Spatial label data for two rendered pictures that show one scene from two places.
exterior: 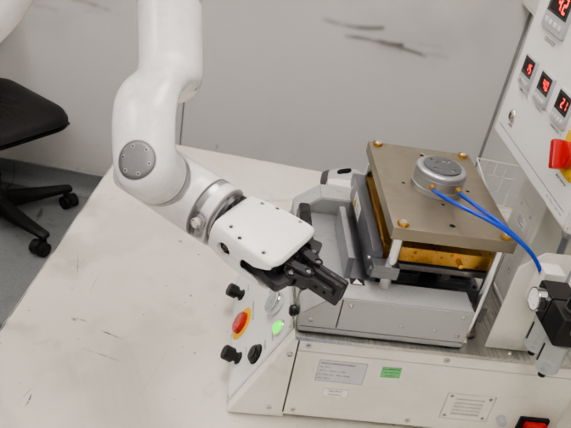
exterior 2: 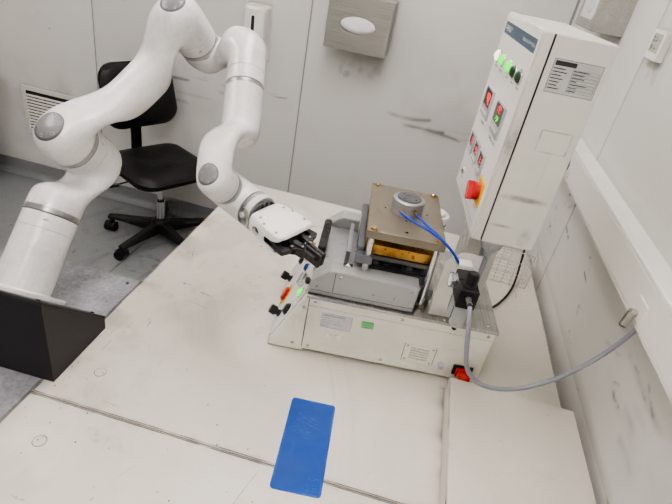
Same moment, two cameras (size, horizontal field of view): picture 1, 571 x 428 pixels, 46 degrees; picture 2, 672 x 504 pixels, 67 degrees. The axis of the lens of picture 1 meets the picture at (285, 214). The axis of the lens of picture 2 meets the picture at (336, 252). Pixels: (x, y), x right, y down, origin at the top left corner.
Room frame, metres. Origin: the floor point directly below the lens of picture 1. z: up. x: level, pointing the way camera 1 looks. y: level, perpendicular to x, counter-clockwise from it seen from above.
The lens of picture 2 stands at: (-0.21, -0.22, 1.64)
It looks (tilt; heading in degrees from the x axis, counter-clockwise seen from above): 31 degrees down; 7
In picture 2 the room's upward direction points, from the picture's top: 11 degrees clockwise
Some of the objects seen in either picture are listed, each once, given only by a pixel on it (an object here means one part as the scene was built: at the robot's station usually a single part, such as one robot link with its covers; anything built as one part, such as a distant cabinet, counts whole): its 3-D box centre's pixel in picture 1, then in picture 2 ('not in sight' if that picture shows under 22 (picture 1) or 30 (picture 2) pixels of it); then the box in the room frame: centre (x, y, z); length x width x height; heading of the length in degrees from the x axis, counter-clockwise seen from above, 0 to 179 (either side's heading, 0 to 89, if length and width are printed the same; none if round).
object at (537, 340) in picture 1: (550, 321); (459, 294); (0.73, -0.38, 1.05); 0.15 x 0.05 x 0.15; 7
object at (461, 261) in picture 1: (428, 212); (401, 228); (0.93, -0.22, 1.07); 0.22 x 0.17 x 0.10; 7
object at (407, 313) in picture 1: (379, 311); (360, 284); (0.79, -0.16, 0.96); 0.26 x 0.05 x 0.07; 97
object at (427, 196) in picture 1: (453, 210); (416, 226); (0.92, -0.25, 1.08); 0.31 x 0.24 x 0.13; 7
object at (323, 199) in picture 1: (361, 212); (369, 230); (1.06, -0.14, 0.96); 0.25 x 0.05 x 0.07; 97
